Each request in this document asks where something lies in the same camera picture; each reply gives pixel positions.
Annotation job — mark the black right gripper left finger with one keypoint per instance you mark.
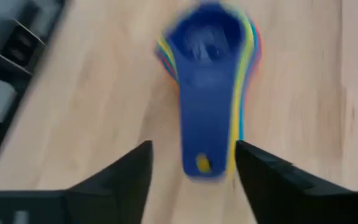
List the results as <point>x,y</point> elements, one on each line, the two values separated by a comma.
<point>120,186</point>

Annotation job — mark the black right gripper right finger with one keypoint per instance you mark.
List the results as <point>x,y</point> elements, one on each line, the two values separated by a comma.
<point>291,193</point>

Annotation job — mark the red plastic measuring cup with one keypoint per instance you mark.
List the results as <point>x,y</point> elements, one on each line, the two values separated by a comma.
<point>257,43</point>

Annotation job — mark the yellow plastic measuring cup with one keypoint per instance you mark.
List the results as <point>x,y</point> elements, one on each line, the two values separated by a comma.
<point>232,133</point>

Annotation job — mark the teal plastic measuring cup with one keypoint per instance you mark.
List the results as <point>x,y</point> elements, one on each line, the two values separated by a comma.
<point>241,124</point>

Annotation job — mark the dark blue plastic measuring cup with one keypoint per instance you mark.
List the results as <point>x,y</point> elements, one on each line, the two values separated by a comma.
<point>207,109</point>

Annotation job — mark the orange plastic measuring cup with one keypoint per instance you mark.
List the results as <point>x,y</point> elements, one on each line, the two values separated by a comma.
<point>260,59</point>

